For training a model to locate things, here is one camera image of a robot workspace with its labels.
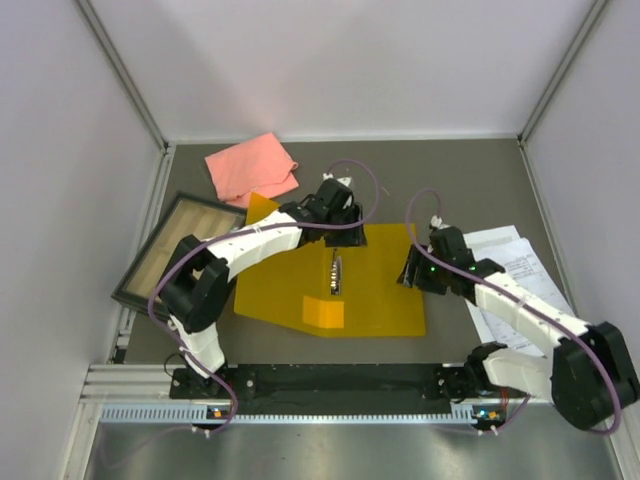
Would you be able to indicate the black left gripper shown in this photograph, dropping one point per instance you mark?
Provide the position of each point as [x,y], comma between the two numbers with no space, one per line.
[353,237]

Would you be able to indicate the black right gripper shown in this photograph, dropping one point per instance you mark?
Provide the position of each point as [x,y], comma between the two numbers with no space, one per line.
[407,278]

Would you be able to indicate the yellow plastic folder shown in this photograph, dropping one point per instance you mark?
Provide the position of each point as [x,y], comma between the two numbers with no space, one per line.
[291,289]

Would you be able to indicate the printed paper sheet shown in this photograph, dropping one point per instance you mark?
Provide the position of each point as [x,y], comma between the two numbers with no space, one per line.
[491,237]
[522,264]

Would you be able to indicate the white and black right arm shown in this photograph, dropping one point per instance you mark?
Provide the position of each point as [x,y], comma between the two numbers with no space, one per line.
[584,370]

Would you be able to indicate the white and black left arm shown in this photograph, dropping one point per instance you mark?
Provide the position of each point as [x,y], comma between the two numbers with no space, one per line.
[198,278]

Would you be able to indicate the metal folder clip mechanism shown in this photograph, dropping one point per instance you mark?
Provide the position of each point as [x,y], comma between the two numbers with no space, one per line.
[335,275]

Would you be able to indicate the pink folded cloth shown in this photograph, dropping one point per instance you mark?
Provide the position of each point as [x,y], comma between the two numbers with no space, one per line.
[260,165]

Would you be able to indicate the black framed wooden tray box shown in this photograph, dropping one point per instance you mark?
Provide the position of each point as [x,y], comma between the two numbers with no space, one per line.
[187,214]

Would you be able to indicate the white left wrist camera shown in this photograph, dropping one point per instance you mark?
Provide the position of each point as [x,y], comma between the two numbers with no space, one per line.
[346,181]

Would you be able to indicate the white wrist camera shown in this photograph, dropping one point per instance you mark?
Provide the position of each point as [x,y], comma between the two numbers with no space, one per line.
[346,181]
[437,223]

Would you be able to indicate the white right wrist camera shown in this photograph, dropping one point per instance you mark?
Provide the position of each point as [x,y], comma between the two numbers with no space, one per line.
[437,223]

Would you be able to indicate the aluminium frame rail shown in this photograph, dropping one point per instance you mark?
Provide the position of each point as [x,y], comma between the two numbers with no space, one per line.
[109,378]

